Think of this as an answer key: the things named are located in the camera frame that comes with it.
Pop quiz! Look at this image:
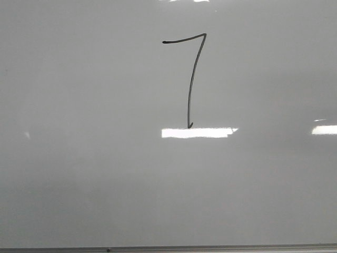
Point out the white whiteboard with aluminium frame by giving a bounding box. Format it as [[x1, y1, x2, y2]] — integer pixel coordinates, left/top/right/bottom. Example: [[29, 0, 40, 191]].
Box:
[[1, 1, 336, 248]]

